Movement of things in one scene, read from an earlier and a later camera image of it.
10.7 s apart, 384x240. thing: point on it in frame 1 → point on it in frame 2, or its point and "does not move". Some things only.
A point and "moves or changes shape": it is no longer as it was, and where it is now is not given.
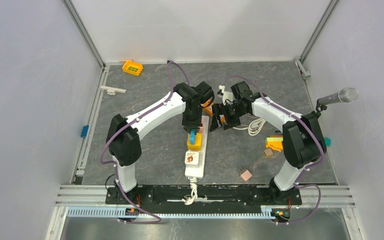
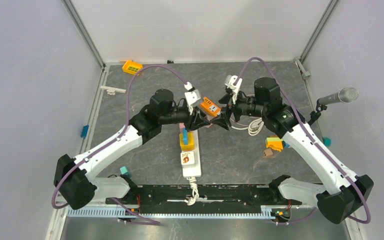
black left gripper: [188, 125] does not move
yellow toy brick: [132, 68] does not move
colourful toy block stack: [275, 142] does not move
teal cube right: [327, 141] does not move
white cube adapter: [192, 159] moves or changes shape
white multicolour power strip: [201, 172] → [194, 170]
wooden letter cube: [268, 153] does not move
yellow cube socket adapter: [198, 146] → [190, 145]
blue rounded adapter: [192, 136] → [185, 136]
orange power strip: [208, 110] does not move
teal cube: [84, 131] does not move
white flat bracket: [111, 91] does not move
